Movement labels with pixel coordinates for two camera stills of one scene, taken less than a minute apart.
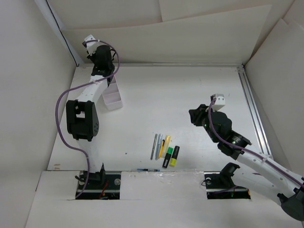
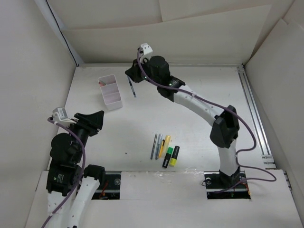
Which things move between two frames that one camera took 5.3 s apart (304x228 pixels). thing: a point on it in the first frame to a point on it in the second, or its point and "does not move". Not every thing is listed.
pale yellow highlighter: [166, 145] does not move
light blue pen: [158, 147] does not move
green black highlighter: [167, 156] does not move
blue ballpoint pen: [147, 170] to [134, 94]
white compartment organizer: [111, 95] does not move
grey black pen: [154, 146] does not move
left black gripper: [92, 58] to [94, 120]
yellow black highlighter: [174, 156] does not move
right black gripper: [197, 114] to [133, 72]
